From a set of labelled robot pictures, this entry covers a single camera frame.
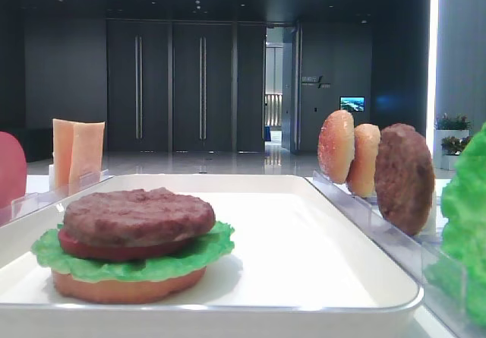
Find bottom bun slice on stack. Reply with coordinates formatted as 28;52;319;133
52;267;206;304

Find red tomato slice on stack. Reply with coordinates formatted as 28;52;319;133
58;228;193;262

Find green lettuce leaf standing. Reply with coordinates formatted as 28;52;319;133
425;128;485;327

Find wall monitor screen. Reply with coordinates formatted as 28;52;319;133
339;96;365;112

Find orange cheese slice front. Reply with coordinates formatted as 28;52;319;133
69;122;105;195

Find potted flowers planter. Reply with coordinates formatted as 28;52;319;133
433;113;471;170

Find brown meat patty standing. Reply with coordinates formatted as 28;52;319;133
374;123;435;235

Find red tomato slice standing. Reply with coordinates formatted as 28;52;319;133
0;131;27;208

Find orange cheese slice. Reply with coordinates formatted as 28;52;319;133
69;122;105;195
52;118;74;188

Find sesame bun top standing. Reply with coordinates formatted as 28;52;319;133
317;110;355;185

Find green lettuce leaf on stack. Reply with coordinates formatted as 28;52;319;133
31;221;235;283

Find bun slice standing right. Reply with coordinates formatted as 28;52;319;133
346;124;380;197

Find brown meat patty on stack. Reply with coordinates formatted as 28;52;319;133
64;188;216;247

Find orange cheese slice rear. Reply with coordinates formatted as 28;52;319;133
52;118;74;188

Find dark double doors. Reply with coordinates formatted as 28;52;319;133
107;20;266;152

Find white rectangular tray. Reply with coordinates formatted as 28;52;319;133
1;175;424;337

